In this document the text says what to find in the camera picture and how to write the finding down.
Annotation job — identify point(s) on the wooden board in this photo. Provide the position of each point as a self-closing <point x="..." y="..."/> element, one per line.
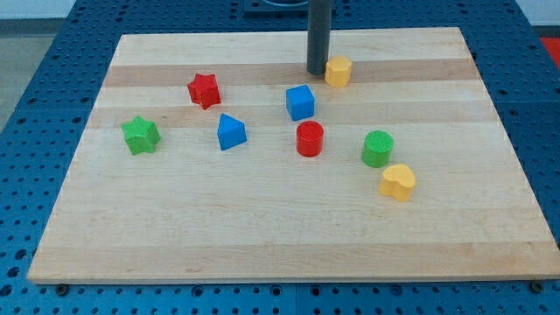
<point x="191" y="213"/>

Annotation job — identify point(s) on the yellow hexagon block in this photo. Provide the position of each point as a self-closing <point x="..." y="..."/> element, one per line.
<point x="338" y="71"/>

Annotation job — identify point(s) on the green star block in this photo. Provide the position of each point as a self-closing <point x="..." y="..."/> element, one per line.
<point x="140" y="135"/>

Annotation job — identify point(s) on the green cylinder block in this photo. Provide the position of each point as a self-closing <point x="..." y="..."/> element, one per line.
<point x="377" y="148"/>

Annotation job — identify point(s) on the yellow heart block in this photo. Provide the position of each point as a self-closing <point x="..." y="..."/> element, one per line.
<point x="398" y="181"/>

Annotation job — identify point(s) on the red star block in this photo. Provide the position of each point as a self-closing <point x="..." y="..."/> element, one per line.
<point x="204" y="90"/>

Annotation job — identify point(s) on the blue cube block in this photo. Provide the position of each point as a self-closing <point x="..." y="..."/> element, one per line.
<point x="300" y="102"/>

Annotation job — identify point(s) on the red cylinder block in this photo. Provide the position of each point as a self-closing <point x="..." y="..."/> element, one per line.
<point x="309" y="139"/>

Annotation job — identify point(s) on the blue triangle block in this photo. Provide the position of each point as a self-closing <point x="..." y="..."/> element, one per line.
<point x="231" y="132"/>

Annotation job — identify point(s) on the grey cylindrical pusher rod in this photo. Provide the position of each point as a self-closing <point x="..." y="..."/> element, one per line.
<point x="318" y="35"/>

